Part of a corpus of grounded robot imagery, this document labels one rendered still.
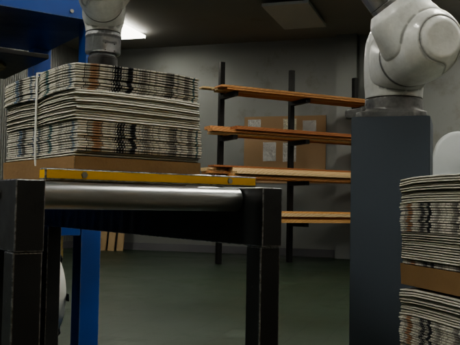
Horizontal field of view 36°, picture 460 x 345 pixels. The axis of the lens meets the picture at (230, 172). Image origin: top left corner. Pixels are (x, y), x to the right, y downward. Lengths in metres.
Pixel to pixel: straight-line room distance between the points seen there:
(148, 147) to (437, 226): 0.58
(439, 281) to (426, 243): 0.09
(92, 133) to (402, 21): 0.78
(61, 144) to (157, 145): 0.19
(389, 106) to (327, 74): 9.17
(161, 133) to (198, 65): 10.24
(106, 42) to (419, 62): 0.76
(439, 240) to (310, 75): 9.77
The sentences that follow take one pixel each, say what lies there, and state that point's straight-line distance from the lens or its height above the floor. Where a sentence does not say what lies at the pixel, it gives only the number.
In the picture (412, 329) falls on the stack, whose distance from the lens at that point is 1.51.
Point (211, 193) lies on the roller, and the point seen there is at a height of 0.79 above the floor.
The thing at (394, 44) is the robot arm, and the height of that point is 1.15.
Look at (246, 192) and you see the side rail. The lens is 1.48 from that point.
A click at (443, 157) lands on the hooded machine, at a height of 1.37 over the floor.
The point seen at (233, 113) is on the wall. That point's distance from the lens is 11.34.
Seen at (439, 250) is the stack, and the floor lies 0.68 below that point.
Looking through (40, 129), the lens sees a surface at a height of 0.91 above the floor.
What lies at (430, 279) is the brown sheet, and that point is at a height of 0.63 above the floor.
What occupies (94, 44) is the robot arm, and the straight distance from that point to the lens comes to 1.82.
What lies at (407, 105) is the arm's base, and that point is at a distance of 1.91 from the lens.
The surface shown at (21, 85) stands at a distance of 1.61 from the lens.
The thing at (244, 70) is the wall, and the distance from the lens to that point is 11.40.
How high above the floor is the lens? 0.76
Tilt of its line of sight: 3 degrees up
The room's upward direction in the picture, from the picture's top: 1 degrees clockwise
